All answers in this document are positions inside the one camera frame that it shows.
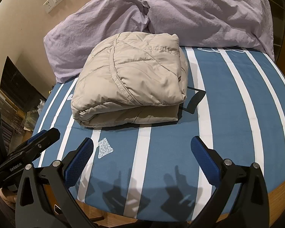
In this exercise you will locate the beige puffer jacket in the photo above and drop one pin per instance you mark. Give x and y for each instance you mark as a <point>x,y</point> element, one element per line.
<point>133,80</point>

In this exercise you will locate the blue white striped bed sheet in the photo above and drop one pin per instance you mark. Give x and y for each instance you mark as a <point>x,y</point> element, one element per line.
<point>228,123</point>

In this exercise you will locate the white wall socket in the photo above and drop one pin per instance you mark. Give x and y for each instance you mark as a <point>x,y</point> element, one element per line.
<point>49,6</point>

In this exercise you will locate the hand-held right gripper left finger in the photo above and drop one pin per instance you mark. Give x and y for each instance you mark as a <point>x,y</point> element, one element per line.
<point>81,158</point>

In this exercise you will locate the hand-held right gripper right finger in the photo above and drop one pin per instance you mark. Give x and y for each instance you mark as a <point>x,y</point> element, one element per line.
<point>204,158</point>

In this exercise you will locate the pile of small clutter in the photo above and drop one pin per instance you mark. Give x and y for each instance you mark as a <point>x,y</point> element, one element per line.
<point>30,118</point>

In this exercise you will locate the person's left hand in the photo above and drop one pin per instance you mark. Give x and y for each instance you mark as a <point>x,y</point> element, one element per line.
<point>5,197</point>

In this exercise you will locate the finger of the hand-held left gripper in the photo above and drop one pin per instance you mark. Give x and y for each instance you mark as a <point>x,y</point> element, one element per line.
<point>43,139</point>

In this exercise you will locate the large lilac pillow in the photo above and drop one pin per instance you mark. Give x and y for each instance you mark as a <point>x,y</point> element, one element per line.
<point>90,28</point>

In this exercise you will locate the dark wooden nightstand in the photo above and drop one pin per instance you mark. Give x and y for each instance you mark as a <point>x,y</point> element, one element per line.
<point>18,85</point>

